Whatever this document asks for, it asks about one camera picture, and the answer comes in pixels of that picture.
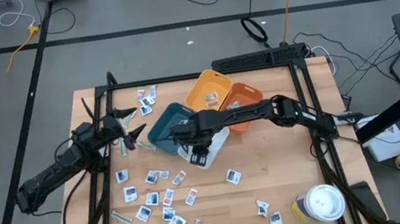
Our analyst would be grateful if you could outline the teal plastic bin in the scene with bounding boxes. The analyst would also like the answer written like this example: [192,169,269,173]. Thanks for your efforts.
[142,99,203,160]

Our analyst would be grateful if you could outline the white plastic bin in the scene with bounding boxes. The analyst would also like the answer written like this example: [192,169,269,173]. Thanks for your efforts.
[174,125,236,174]

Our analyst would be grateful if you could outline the orange plastic bin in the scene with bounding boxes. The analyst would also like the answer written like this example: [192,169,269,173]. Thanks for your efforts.
[215,78,270,137]

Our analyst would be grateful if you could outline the white floor cable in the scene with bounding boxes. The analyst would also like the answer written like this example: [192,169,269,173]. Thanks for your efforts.
[0,0,37,31]

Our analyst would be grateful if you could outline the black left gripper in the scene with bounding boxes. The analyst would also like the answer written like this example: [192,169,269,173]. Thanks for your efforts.
[98,103,150,156]

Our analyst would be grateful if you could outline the yellow plastic bin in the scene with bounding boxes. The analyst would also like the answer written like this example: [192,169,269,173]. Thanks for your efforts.
[180,65,237,116]

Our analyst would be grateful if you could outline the white cardboard box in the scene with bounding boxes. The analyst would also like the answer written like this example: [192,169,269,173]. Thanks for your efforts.
[355,112,400,166]

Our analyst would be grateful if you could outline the yellow floor cable with plug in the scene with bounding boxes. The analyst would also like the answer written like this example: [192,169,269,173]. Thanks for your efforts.
[0,24,47,74]

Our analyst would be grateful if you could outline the black flat device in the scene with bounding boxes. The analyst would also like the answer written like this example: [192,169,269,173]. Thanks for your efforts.
[347,178,389,224]

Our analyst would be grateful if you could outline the black perforated mounting beam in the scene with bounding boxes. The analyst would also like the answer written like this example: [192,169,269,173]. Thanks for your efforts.
[209,42,309,75]

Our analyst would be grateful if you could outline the white lidded container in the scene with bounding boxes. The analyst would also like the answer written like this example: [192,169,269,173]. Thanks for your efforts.
[288,181,349,224]

